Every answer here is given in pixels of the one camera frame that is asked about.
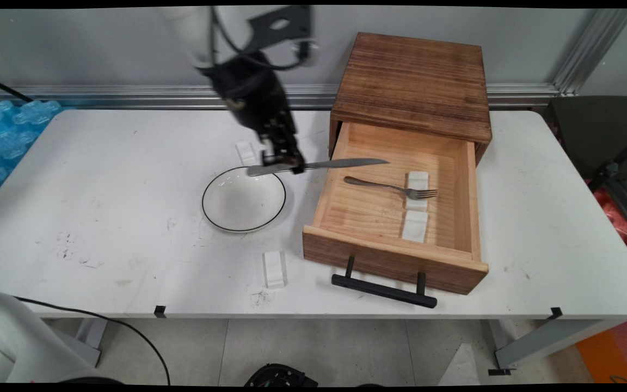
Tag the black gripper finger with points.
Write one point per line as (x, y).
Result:
(268, 149)
(292, 149)

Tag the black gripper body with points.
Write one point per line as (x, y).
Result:
(253, 92)

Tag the silver metal table knife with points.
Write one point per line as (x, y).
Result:
(346, 163)

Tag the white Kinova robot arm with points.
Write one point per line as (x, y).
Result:
(19, 343)

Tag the white ceramic cutlery rest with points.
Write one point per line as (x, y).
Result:
(415, 226)
(246, 152)
(275, 269)
(417, 204)

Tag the white plate with black rim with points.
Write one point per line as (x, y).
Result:
(243, 201)

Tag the silver metal fork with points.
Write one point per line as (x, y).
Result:
(362, 182)

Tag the light wooden drawer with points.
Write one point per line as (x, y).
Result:
(368, 212)

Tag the dark wooden drawer cabinet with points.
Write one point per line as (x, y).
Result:
(417, 76)

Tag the black tape piece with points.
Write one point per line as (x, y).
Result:
(159, 312)
(556, 313)

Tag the black device on floor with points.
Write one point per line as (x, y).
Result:
(281, 377)

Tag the blue bubble wrap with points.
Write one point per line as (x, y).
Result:
(8, 136)

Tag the grey table leg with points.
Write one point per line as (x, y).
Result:
(542, 340)
(93, 335)

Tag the black floor tape strip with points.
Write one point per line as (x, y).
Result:
(499, 372)

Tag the diagonal aluminium profile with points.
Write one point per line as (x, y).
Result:
(591, 49)

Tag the red plastic bag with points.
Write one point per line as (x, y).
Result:
(615, 218)

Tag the orange box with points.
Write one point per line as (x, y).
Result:
(613, 348)

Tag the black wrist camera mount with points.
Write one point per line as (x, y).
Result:
(300, 27)

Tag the horizontal aluminium wall rail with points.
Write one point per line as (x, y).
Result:
(128, 95)

